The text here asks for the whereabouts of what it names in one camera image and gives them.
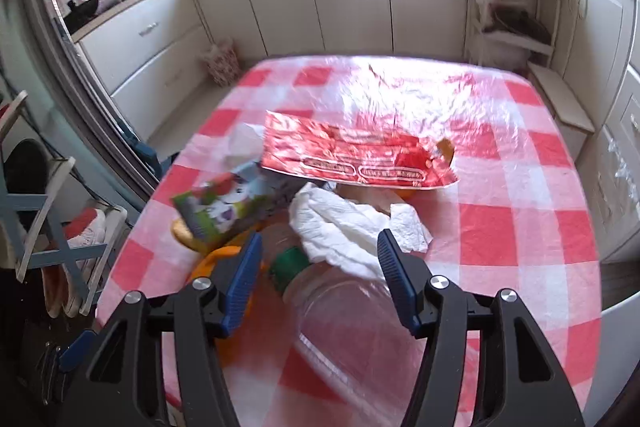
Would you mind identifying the white open shelf unit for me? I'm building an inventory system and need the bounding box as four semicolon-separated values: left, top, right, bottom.
464;0;562;70

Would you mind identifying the red white checkered tablecloth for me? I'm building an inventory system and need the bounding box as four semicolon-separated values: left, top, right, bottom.
96;56;601;403

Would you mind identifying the red plastic snack wrapper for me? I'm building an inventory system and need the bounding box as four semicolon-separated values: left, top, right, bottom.
260;112;458;191

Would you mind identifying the cow print milk carton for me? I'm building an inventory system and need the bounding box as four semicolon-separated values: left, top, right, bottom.
172;161;305;247

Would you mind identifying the orange fruit peel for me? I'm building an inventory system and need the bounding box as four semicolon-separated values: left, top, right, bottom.
171;219;266;284

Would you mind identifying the blue white folding rack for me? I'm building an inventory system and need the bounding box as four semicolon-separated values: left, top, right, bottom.
1;91;128;319

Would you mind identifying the clear plastic water bottle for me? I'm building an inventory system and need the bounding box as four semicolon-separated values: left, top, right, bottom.
260;223;425;426

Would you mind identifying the white paper towel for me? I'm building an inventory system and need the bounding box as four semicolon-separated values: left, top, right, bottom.
288;182;433;281

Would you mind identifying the white step stool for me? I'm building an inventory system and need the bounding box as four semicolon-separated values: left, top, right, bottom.
527;62;596;161

